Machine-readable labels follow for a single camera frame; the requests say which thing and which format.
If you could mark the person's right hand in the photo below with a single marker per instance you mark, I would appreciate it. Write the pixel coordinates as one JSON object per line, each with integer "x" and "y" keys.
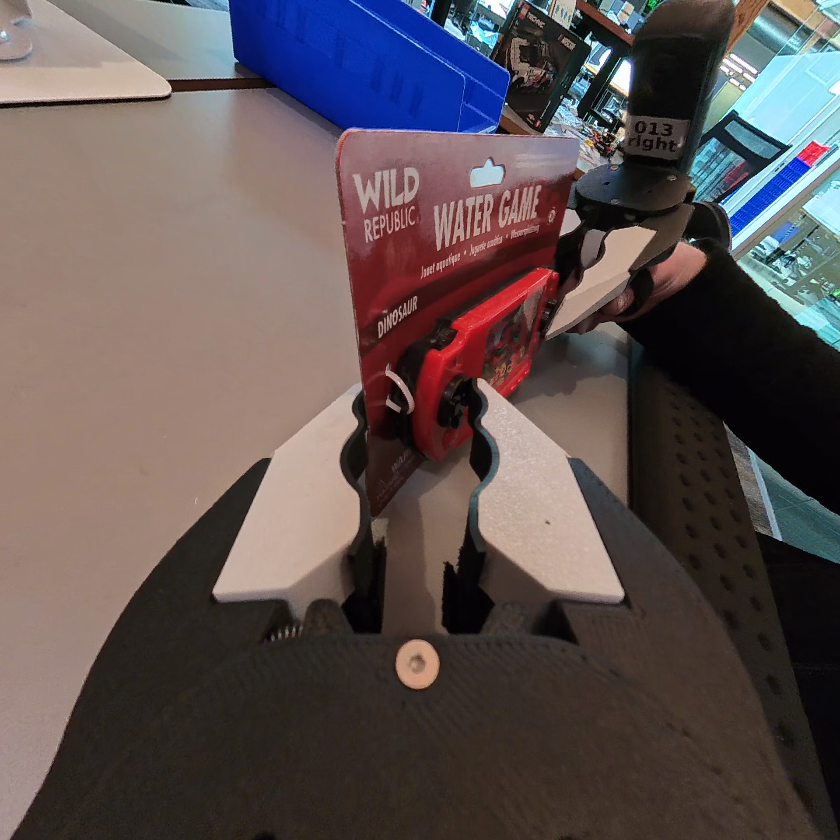
{"x": 676, "y": 275}

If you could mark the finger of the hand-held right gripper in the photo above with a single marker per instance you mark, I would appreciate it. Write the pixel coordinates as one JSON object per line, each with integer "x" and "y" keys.
{"x": 592, "y": 248}
{"x": 610, "y": 275}

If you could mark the person's dark clothing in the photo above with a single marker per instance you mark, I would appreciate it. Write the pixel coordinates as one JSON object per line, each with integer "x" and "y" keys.
{"x": 807, "y": 656}

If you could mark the blue plastic bin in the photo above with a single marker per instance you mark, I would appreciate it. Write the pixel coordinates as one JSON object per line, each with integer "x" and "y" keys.
{"x": 367, "y": 59}

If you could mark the red handheld toy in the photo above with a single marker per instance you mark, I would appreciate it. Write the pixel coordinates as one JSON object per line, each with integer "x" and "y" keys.
{"x": 459, "y": 262}

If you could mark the black toy car box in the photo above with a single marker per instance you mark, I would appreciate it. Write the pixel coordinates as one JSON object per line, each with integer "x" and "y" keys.
{"x": 541, "y": 59}

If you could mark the white document stand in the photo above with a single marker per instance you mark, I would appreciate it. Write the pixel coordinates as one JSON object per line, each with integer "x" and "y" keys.
{"x": 72, "y": 59}

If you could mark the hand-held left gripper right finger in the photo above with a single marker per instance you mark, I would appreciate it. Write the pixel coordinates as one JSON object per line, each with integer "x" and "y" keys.
{"x": 541, "y": 518}

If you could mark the person's right forearm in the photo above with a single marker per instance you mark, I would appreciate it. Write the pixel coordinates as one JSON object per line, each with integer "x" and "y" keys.
{"x": 754, "y": 367}

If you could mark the black mesh office chair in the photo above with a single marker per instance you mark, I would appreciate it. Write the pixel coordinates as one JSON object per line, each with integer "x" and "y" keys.
{"x": 741, "y": 154}

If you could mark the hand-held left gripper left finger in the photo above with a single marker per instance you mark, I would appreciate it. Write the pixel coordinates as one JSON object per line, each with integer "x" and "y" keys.
{"x": 295, "y": 512}

